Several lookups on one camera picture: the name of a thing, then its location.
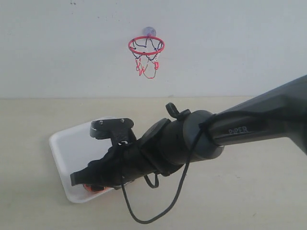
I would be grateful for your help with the clear suction cup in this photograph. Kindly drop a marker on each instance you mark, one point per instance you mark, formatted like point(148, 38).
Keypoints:
point(149, 31)

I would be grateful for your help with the red mini basketball hoop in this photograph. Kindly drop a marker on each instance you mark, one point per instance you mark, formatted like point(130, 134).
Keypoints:
point(146, 50)

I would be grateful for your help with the white foam tray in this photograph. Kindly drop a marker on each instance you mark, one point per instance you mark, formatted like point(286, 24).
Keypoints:
point(72, 149)

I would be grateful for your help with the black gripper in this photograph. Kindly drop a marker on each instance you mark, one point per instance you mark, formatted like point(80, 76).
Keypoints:
point(121, 165)

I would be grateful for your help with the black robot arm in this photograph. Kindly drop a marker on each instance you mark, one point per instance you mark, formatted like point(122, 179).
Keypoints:
point(194, 136)

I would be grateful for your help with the small orange basketball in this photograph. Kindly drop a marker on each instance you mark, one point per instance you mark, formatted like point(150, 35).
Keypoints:
point(93, 188)

